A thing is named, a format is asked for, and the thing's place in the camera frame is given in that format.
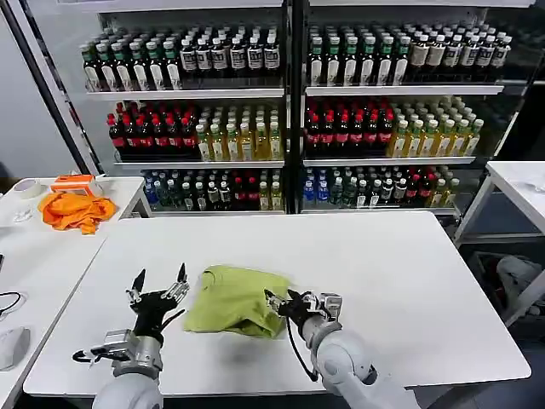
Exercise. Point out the orange and white box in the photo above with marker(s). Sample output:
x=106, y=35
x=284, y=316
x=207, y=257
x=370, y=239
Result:
x=72, y=184

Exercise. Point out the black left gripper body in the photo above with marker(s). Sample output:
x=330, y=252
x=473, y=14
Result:
x=151, y=309

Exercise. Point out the small clear plastic piece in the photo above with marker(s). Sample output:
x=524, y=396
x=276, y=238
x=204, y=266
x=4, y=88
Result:
x=22, y=216

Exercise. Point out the black basket with grey clothes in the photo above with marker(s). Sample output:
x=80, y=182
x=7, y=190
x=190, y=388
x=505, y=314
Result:
x=517, y=277

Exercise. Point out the black slanted pole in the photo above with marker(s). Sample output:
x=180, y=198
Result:
x=55, y=89

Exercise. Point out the shelf unit with bottles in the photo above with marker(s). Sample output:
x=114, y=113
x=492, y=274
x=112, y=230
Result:
x=191, y=128
x=391, y=128

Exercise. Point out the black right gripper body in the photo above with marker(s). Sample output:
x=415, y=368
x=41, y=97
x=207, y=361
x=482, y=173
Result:
x=298, y=309

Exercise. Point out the grey rounded object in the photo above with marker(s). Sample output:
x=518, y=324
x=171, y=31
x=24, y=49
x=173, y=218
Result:
x=13, y=347

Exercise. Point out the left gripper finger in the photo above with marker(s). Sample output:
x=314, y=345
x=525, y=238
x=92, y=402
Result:
x=179, y=283
x=137, y=284

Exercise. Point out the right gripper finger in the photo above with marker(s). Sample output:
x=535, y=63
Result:
x=296, y=296
x=273, y=300

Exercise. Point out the orange cloth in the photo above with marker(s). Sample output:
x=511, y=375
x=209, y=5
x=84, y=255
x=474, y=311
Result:
x=76, y=211

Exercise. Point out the white tape roll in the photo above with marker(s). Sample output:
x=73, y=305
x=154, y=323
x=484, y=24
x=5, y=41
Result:
x=26, y=187

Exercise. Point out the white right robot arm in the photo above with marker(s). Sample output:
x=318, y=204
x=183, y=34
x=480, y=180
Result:
x=345, y=362

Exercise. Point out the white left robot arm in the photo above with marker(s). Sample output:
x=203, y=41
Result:
x=136, y=375

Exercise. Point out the white side table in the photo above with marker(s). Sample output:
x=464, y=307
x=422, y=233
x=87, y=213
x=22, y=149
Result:
x=38, y=260

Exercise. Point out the white table with grey legs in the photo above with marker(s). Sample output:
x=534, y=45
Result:
x=515, y=187

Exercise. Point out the green shirt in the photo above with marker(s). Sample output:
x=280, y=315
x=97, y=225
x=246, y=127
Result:
x=238, y=298

